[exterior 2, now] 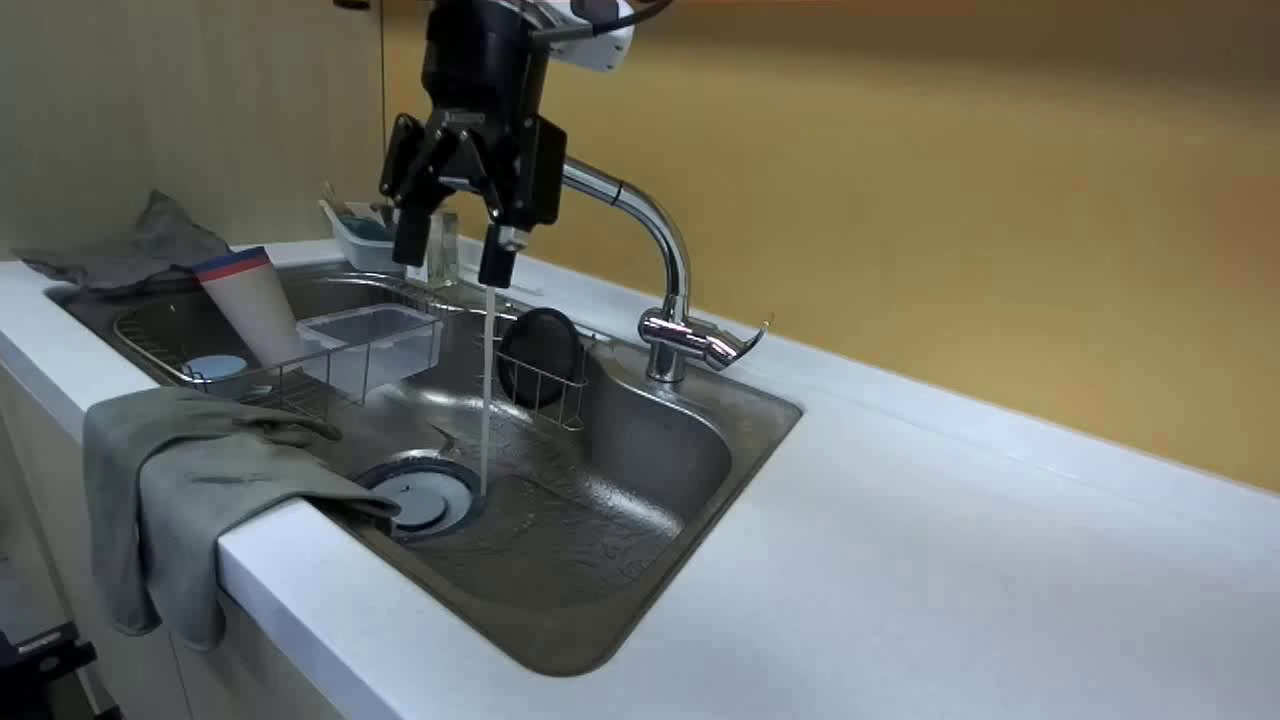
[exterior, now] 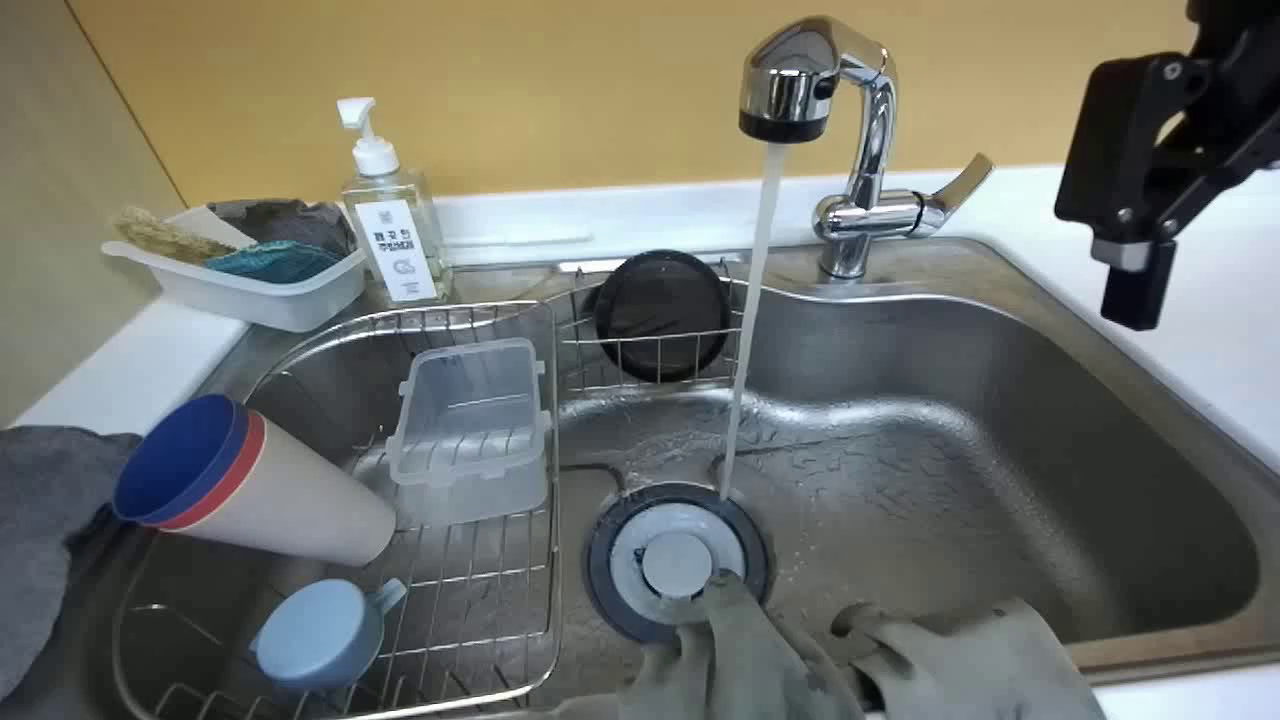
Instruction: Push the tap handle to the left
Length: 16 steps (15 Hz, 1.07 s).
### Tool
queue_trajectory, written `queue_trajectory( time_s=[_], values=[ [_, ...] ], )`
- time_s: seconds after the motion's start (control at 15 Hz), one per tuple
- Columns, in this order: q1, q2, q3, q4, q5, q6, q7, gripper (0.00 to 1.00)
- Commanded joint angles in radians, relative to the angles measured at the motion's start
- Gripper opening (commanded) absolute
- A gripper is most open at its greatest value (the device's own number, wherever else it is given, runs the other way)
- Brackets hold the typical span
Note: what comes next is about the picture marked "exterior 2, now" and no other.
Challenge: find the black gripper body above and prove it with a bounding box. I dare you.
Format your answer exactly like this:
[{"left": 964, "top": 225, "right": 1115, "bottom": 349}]
[{"left": 421, "top": 0, "right": 555, "bottom": 153}]

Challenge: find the chrome tap handle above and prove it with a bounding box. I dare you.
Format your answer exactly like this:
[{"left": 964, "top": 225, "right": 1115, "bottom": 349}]
[{"left": 634, "top": 306, "right": 772, "bottom": 375}]

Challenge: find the white soap dish tray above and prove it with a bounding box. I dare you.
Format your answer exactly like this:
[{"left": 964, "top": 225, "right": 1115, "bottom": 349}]
[{"left": 317, "top": 194, "right": 406, "bottom": 275}]

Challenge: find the chrome sink faucet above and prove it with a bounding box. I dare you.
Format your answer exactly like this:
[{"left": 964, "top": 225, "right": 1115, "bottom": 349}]
[{"left": 559, "top": 156, "right": 698, "bottom": 401}]

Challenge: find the clear plastic container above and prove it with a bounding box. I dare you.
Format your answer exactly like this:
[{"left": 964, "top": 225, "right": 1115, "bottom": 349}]
[{"left": 291, "top": 298, "right": 449, "bottom": 401}]

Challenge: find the black round sponge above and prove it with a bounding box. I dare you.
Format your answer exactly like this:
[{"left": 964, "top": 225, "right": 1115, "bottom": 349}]
[{"left": 497, "top": 302, "right": 589, "bottom": 410}]

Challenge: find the white tube with red band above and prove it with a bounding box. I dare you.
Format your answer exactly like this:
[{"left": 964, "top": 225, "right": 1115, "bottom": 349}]
[{"left": 189, "top": 244, "right": 312, "bottom": 375}]

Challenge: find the small blue round lid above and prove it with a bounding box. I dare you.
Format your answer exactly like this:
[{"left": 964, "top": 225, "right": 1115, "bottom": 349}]
[{"left": 185, "top": 349, "right": 253, "bottom": 386}]

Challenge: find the crumpled grey cloth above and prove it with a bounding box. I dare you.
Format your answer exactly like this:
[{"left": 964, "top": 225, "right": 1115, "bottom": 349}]
[{"left": 16, "top": 187, "right": 235, "bottom": 296}]

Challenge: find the round sink drain strainer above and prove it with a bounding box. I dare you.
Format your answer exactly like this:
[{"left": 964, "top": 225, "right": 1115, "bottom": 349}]
[{"left": 357, "top": 453, "right": 482, "bottom": 544}]

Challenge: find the stainless steel sink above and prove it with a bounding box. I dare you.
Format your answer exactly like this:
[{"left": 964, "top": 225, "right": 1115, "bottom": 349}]
[{"left": 42, "top": 258, "right": 809, "bottom": 679}]

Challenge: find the grey cloth with folded corner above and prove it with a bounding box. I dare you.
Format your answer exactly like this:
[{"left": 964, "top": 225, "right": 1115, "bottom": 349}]
[{"left": 78, "top": 380, "right": 398, "bottom": 652}]

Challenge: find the black object on floor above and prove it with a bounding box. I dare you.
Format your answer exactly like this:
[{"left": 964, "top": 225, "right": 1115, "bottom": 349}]
[{"left": 0, "top": 628, "right": 117, "bottom": 720}]

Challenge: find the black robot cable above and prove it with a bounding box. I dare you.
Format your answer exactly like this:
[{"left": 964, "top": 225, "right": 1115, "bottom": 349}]
[{"left": 568, "top": 0, "right": 672, "bottom": 39}]

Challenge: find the wire sponge rack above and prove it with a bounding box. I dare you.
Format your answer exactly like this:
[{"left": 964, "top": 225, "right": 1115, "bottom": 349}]
[{"left": 488, "top": 326, "right": 595, "bottom": 430}]

